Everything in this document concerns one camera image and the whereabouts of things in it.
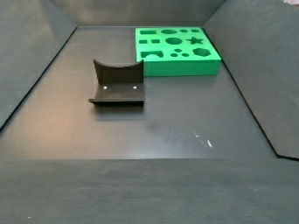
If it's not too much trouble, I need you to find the green shape sorter block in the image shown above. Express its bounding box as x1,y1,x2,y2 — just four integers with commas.
135,27,222,77

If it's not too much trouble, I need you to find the black curved holder bracket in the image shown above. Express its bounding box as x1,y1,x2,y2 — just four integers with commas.
88,60,145,105

